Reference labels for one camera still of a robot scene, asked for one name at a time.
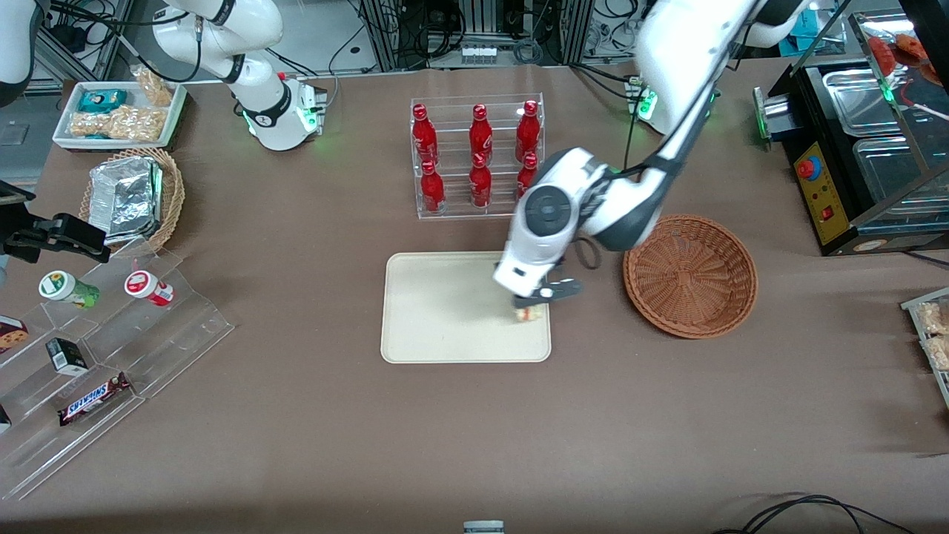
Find black warmer power cable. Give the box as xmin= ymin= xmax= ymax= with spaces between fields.
xmin=899 ymin=249 xmax=949 ymax=270

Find clear acrylic bottle rack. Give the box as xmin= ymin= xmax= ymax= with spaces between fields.
xmin=410 ymin=93 xmax=546 ymax=220

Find clear acrylic stepped display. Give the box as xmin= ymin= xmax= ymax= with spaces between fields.
xmin=0 ymin=248 xmax=236 ymax=502

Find black food warmer yellow panel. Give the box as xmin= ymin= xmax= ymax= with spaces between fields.
xmin=786 ymin=9 xmax=949 ymax=257

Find small black carton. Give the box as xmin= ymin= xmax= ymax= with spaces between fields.
xmin=45 ymin=337 xmax=90 ymax=375

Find red food in warmer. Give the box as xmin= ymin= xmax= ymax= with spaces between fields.
xmin=866 ymin=31 xmax=936 ymax=84

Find cookie box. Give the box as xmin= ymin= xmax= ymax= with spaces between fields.
xmin=0 ymin=315 xmax=30 ymax=355

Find red cola bottle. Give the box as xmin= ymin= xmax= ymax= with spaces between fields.
xmin=420 ymin=160 xmax=446 ymax=214
xmin=469 ymin=104 xmax=494 ymax=165
xmin=515 ymin=100 xmax=540 ymax=162
xmin=517 ymin=153 xmax=540 ymax=200
xmin=411 ymin=104 xmax=439 ymax=168
xmin=470 ymin=153 xmax=492 ymax=209

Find snickers chocolate bar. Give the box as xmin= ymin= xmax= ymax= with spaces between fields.
xmin=58 ymin=372 xmax=133 ymax=427

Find light wicker basket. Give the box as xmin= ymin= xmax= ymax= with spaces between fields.
xmin=77 ymin=147 xmax=186 ymax=254

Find black floor cable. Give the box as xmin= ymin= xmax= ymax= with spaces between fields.
xmin=712 ymin=492 xmax=916 ymax=534

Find clear bag of peanuts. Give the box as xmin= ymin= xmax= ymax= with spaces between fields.
xmin=70 ymin=105 xmax=168 ymax=143

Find steel pan in warmer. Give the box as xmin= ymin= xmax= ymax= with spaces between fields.
xmin=851 ymin=136 xmax=949 ymax=216
xmin=821 ymin=68 xmax=907 ymax=138

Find white rectangular snack bin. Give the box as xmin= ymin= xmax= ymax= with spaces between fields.
xmin=52 ymin=80 xmax=188 ymax=153

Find teal snack packet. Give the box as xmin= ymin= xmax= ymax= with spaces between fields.
xmin=77 ymin=89 xmax=128 ymax=113

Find silver foil package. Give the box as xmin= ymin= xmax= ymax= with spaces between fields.
xmin=88 ymin=156 xmax=164 ymax=245

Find clear bag of crackers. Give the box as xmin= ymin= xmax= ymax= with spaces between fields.
xmin=132 ymin=65 xmax=176 ymax=107

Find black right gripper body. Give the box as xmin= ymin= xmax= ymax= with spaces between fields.
xmin=0 ymin=181 xmax=38 ymax=265

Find green lidded cup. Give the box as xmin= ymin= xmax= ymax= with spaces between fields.
xmin=39 ymin=270 xmax=101 ymax=309

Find red lidded cup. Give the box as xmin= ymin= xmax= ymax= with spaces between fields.
xmin=124 ymin=270 xmax=176 ymax=307

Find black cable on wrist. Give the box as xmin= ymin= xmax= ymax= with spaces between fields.
xmin=572 ymin=234 xmax=603 ymax=271

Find beige plastic tray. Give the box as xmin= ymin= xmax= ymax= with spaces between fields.
xmin=380 ymin=252 xmax=552 ymax=364

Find round brown wicker basket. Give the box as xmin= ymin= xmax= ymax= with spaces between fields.
xmin=623 ymin=214 xmax=758 ymax=340

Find silver metal canister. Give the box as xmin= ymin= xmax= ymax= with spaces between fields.
xmin=753 ymin=85 xmax=800 ymax=151

